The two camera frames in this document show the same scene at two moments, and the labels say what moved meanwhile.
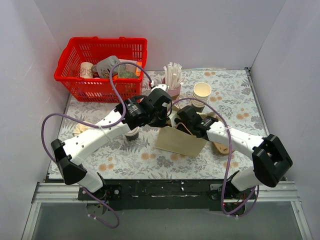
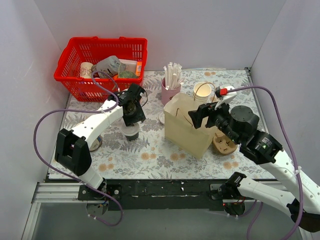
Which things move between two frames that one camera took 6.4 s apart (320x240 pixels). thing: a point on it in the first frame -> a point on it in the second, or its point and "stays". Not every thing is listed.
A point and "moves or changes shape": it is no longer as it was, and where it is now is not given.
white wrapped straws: (173, 77) stays
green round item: (128, 74) stays
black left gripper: (161, 119) -> (135, 118)
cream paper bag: (178, 141) moves or changes shape
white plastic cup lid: (133, 132) stays
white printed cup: (85, 70) stays
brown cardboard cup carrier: (223, 149) stays
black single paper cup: (132, 138) stays
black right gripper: (180, 120) -> (212, 116)
